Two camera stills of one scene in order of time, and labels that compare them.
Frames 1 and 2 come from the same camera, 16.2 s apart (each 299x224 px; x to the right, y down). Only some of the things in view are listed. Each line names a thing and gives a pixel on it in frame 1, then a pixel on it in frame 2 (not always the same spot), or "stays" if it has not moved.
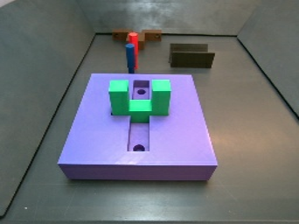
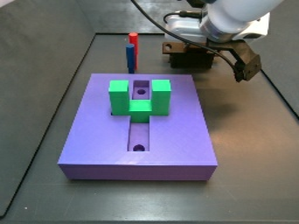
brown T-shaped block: (146, 35) → (178, 47)
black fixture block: (190, 55) stays
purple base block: (166, 150) stays
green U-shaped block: (140, 108) stays
